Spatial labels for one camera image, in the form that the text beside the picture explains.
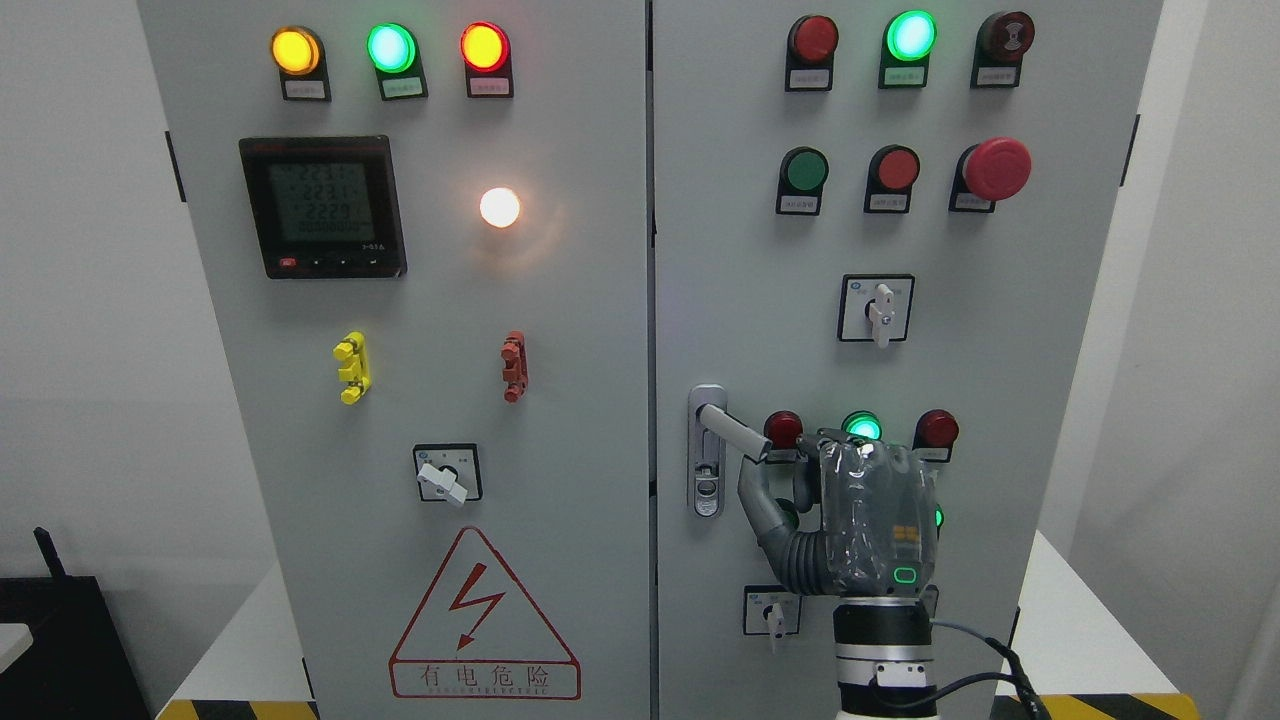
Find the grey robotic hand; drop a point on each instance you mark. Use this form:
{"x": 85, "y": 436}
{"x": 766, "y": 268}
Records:
{"x": 878, "y": 533}

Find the silver door handle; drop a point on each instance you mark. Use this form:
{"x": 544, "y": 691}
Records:
{"x": 713, "y": 435}

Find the black silver robot forearm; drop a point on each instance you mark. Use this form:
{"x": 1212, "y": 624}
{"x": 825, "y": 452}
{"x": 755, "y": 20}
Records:
{"x": 883, "y": 654}

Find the right grey cabinet door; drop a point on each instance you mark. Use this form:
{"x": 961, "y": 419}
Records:
{"x": 748, "y": 299}

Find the grey cabinet door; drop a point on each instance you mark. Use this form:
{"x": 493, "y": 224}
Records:
{"x": 748, "y": 299}
{"x": 565, "y": 469}

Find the left grey cabinet door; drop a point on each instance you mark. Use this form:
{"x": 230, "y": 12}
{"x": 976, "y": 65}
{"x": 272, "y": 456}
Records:
{"x": 565, "y": 469}

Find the green lit light middle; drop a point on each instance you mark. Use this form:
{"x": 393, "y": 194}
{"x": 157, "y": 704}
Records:
{"x": 863, "y": 423}

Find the green lit light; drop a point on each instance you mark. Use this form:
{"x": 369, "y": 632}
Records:
{"x": 863, "y": 423}
{"x": 906, "y": 50}

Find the red indicator light middle right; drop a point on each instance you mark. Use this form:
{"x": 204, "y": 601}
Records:
{"x": 935, "y": 436}

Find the red indicator light middle left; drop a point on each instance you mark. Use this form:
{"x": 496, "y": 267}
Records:
{"x": 782, "y": 429}

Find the green push button upper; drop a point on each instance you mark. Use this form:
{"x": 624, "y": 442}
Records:
{"x": 803, "y": 172}

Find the red push button upper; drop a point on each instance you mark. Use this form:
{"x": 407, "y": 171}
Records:
{"x": 891, "y": 175}

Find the red emergency stop button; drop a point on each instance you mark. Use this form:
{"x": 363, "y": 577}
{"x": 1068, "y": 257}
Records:
{"x": 991, "y": 171}

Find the red terminal connector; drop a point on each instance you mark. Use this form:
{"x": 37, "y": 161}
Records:
{"x": 515, "y": 372}

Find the red electrical hazard sticker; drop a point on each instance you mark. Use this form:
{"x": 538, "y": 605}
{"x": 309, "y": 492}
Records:
{"x": 477, "y": 634}

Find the white lit indicator light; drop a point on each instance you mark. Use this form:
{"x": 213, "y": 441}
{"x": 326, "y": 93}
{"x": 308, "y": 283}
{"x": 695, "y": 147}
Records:
{"x": 500, "y": 207}

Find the red indicator light top right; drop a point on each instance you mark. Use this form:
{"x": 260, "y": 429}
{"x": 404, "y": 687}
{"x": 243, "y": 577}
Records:
{"x": 810, "y": 54}

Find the green lit light top right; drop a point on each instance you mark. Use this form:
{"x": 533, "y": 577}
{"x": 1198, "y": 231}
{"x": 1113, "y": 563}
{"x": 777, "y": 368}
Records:
{"x": 906, "y": 50}

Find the dark red buzzer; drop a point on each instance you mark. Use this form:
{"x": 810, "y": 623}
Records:
{"x": 1000, "y": 46}

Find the yellow terminal connector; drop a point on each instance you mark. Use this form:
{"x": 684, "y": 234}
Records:
{"x": 353, "y": 369}

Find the red lit indicator light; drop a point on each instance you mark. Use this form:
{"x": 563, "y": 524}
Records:
{"x": 486, "y": 53}

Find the black digital power meter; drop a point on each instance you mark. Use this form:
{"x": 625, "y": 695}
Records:
{"x": 324, "y": 207}

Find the green indicator light top left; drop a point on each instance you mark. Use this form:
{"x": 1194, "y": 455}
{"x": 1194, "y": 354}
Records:
{"x": 395, "y": 58}

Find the yellow indicator light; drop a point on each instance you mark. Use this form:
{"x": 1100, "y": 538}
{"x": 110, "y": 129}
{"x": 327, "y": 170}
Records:
{"x": 299, "y": 56}

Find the black box at left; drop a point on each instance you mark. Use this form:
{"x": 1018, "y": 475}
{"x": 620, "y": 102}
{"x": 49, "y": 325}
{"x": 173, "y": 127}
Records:
{"x": 76, "y": 667}

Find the black rotary selector switch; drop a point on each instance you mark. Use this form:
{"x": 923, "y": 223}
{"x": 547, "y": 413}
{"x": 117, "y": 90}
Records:
{"x": 930, "y": 598}

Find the lower white rotary switch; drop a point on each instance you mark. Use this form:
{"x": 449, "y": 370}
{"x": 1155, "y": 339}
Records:
{"x": 771, "y": 612}

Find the white rotary switch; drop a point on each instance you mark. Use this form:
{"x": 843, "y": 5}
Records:
{"x": 875, "y": 308}
{"x": 771, "y": 612}
{"x": 448, "y": 472}

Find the upper white rotary switch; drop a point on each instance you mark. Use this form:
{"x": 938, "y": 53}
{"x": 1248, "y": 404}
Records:
{"x": 875, "y": 308}

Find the left white rotary switch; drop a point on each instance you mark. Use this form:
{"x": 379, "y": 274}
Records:
{"x": 448, "y": 472}

